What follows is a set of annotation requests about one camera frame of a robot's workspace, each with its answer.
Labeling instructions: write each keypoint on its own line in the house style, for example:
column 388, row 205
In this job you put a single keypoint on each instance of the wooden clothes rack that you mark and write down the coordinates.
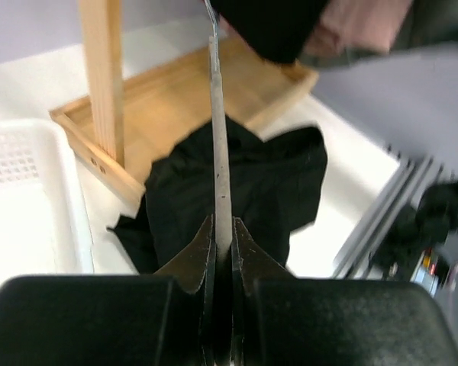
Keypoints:
column 123, row 125

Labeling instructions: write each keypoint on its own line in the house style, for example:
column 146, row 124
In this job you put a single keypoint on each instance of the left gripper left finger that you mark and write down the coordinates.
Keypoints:
column 158, row 319

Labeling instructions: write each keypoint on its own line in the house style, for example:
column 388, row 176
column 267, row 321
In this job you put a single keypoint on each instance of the aluminium mounting rail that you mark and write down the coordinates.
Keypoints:
column 405, row 187

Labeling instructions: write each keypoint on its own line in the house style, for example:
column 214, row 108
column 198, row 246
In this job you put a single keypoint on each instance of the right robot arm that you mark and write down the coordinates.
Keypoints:
column 416, row 230

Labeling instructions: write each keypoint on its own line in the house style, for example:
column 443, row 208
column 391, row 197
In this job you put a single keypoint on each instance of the black pleated skirt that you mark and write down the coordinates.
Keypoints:
column 275, row 189

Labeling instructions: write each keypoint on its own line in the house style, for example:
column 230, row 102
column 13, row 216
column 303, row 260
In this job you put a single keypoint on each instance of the pink hanging garment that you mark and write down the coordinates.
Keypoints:
column 367, row 24

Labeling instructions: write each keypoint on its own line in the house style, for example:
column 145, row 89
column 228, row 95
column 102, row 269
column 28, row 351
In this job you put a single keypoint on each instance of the white plastic basket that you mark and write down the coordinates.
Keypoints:
column 44, row 226

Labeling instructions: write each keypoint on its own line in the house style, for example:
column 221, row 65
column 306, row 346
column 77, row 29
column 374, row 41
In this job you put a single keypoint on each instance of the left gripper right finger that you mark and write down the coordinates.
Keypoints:
column 283, row 320

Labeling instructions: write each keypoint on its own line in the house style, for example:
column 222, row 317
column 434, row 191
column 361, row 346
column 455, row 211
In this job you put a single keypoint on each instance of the black hanging garment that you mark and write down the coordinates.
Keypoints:
column 276, row 30

